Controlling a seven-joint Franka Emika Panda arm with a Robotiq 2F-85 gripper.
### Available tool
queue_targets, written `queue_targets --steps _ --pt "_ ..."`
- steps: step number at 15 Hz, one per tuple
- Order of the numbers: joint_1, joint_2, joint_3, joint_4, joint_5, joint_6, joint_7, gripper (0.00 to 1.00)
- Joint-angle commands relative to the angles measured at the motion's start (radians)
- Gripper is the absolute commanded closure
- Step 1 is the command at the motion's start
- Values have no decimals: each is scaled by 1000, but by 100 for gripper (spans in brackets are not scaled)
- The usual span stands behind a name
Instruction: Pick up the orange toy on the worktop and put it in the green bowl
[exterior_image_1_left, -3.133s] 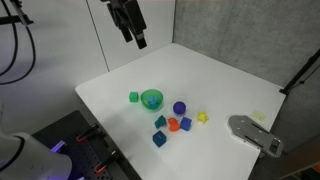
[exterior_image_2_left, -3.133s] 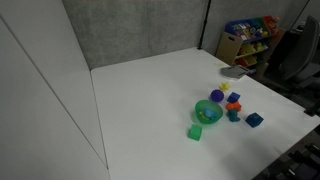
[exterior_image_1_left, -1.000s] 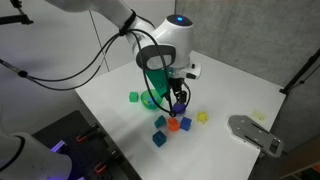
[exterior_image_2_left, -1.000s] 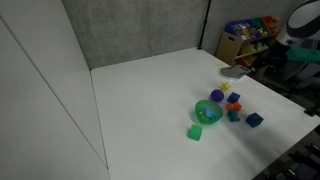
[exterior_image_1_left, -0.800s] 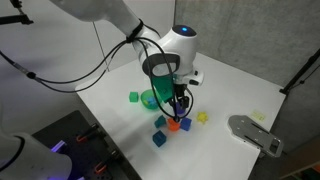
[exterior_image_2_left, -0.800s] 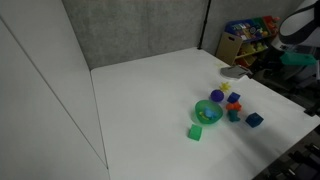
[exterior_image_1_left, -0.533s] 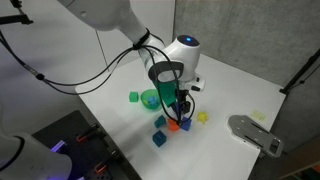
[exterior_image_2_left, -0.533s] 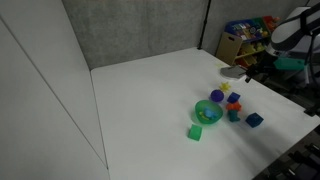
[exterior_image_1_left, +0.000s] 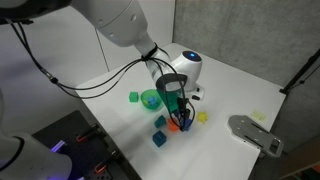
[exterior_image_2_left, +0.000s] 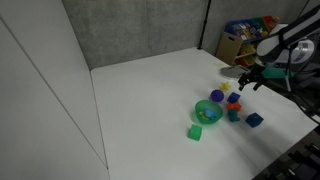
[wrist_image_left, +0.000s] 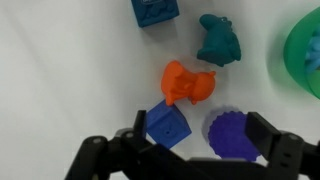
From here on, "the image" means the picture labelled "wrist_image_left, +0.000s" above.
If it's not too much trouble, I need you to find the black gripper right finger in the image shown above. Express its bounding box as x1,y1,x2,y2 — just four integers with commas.
244,111,320,180

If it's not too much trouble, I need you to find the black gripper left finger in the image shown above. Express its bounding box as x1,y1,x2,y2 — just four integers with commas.
64,109,201,180

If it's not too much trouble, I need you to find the orange toy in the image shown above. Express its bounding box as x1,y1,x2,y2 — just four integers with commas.
160,59,217,107

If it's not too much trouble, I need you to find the green bowl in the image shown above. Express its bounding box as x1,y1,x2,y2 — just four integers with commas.
283,6,320,100

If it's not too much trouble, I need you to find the light blue toy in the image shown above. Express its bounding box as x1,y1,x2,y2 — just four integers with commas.
304,28,320,75

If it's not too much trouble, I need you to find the teal animal toy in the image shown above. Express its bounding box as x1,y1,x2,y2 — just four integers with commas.
196,13,242,68

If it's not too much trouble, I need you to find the purple textured ball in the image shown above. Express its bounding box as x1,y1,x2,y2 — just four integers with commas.
207,111,263,163

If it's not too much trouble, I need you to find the dark teal blue cube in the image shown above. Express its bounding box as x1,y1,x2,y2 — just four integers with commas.
130,0,181,29

